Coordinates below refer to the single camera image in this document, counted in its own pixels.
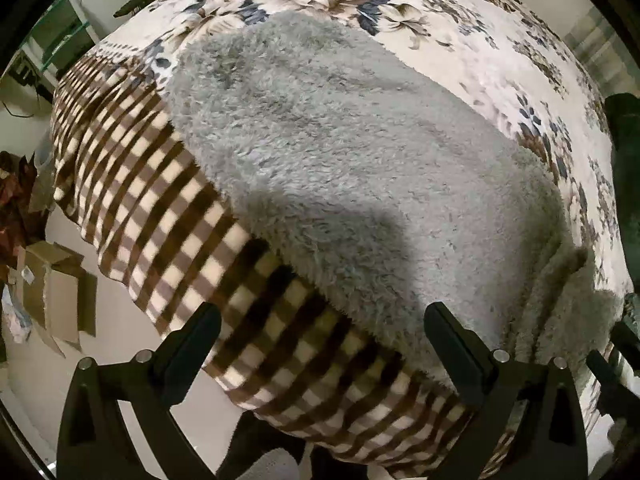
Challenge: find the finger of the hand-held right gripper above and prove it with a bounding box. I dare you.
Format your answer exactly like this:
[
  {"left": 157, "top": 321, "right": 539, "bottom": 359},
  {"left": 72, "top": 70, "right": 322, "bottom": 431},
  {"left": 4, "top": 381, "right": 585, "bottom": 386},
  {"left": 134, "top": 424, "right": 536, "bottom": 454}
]
[{"left": 586, "top": 349, "right": 640, "bottom": 423}]

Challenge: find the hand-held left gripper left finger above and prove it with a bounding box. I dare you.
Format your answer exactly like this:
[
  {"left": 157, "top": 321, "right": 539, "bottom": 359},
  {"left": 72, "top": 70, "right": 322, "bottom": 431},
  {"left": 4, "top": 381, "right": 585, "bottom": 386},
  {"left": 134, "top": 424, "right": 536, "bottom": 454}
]
[{"left": 56, "top": 302, "right": 223, "bottom": 480}]

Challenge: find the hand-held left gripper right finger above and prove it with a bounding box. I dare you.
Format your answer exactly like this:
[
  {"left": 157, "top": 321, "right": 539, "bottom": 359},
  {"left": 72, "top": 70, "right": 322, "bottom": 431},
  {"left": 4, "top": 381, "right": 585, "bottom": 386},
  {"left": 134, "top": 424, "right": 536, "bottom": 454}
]
[{"left": 424, "top": 301, "right": 589, "bottom": 480}]

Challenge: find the grey fluffy blanket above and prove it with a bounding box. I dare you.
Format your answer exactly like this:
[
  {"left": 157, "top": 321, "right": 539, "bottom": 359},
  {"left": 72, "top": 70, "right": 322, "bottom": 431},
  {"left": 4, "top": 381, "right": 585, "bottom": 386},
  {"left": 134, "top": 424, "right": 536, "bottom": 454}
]
[{"left": 165, "top": 11, "right": 622, "bottom": 392}]

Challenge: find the open cardboard box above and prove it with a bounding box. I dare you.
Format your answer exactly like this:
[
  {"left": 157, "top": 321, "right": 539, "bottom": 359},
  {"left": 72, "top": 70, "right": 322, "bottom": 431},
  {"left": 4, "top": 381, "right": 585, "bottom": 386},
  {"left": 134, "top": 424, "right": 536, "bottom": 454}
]
[{"left": 20, "top": 241, "right": 99, "bottom": 353}]

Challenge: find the brown checkered blanket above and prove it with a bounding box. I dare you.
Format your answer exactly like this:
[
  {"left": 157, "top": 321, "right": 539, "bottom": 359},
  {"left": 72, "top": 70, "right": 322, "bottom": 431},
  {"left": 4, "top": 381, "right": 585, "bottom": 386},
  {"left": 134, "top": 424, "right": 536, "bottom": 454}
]
[{"left": 50, "top": 42, "right": 523, "bottom": 479}]

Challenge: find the dark green cloth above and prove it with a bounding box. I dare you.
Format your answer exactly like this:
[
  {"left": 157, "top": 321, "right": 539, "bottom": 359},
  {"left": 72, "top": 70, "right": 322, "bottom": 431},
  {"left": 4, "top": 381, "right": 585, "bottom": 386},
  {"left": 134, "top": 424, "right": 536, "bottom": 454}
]
[{"left": 604, "top": 92, "right": 640, "bottom": 283}]

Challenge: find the printed plastic bag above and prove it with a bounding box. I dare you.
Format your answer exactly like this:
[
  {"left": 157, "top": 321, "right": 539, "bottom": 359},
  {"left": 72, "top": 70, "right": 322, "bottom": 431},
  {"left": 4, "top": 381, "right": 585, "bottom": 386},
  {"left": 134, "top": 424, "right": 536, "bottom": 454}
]
[{"left": 0, "top": 282, "right": 32, "bottom": 345}]

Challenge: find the dark red cloth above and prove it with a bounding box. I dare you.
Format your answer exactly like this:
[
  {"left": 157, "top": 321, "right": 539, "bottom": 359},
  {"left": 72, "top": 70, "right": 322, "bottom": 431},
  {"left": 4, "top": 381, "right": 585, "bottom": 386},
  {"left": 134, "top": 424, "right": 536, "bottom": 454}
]
[{"left": 0, "top": 151, "right": 48, "bottom": 266}]

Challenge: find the pale striped curtain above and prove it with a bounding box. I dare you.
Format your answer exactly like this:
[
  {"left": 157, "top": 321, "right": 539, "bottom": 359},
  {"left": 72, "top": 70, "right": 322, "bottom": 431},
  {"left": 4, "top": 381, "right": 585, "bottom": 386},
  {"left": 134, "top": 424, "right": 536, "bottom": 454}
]
[{"left": 564, "top": 9, "right": 623, "bottom": 98}]

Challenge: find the floral bed sheet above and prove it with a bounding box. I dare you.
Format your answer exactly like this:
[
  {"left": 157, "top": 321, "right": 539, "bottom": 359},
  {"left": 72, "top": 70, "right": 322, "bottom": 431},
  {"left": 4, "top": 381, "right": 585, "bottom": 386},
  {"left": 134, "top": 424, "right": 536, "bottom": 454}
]
[{"left": 95, "top": 0, "right": 637, "bottom": 401}]

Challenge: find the glass shelf unit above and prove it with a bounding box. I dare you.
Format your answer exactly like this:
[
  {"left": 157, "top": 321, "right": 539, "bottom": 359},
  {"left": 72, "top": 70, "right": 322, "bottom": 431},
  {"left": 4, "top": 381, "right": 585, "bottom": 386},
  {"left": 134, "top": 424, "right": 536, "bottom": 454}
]
[{"left": 22, "top": 0, "right": 97, "bottom": 77}]

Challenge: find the black cable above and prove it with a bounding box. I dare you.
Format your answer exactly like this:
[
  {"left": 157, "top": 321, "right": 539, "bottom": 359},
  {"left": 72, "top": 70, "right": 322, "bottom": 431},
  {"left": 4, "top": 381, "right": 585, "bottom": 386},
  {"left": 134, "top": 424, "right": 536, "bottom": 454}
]
[{"left": 0, "top": 99, "right": 38, "bottom": 120}]

